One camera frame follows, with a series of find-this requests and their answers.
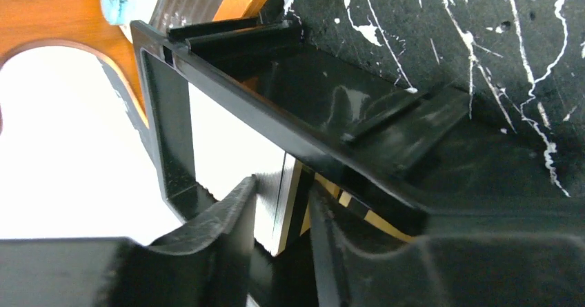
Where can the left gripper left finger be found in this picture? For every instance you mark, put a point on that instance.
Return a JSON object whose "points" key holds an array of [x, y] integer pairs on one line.
{"points": [[204, 262]]}

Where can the black card tray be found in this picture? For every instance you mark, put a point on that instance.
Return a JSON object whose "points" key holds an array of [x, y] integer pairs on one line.
{"points": [[416, 160]]}

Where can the white card stack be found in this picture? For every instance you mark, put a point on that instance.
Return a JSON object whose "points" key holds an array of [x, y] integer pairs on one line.
{"points": [[226, 150]]}

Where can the orange wooden wire shelf rack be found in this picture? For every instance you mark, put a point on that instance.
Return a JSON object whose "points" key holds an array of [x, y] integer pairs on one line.
{"points": [[80, 24]]}

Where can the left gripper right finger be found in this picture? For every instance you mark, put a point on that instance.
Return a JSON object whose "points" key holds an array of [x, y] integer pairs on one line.
{"points": [[357, 264]]}

